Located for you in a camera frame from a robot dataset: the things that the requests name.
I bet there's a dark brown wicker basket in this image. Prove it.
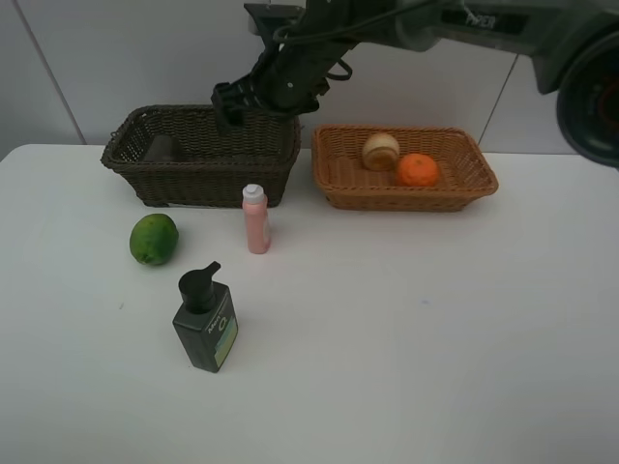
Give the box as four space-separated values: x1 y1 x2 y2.
101 104 301 208

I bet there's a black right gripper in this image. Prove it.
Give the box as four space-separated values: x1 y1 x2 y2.
211 33 358 130

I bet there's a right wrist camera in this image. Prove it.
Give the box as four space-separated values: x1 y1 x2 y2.
243 1 306 36

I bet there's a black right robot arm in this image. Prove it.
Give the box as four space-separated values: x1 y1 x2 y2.
212 1 618 167

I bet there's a green lime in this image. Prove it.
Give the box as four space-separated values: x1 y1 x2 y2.
130 214 179 266

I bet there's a pink bottle white cap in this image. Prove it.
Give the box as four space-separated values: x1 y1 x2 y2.
242 184 271 254

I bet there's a dark green pump bottle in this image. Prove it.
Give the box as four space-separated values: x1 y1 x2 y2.
172 261 238 373

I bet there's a translucent purple plastic cup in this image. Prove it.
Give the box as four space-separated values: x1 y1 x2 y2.
143 134 183 162

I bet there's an orange tangerine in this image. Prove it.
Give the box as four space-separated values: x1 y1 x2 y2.
396 154 440 188

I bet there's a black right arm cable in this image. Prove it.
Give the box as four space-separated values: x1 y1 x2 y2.
273 0 436 82

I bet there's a light brown wicker basket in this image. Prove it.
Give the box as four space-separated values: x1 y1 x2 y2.
311 124 499 213

